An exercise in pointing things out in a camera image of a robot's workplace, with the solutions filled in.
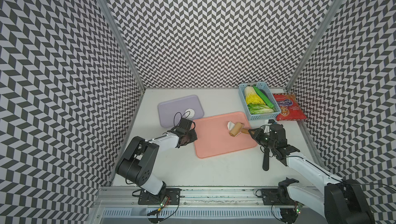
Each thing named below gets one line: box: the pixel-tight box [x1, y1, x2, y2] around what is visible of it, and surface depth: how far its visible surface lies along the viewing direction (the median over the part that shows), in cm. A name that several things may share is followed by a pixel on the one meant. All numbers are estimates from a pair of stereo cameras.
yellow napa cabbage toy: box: [244, 85, 267, 106], surface depth 104 cm
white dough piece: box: [227, 120, 236, 131], surface depth 96 cm
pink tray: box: [193, 111, 258, 159], surface depth 96 cm
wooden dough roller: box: [229, 121, 250, 137], surface depth 95 cm
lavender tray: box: [157, 94, 205, 128], surface depth 110 cm
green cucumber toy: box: [252, 85, 275, 109], surface depth 107 cm
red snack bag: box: [272, 92, 307, 122], surface depth 103 cm
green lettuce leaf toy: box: [247, 103, 275, 115], surface depth 101 cm
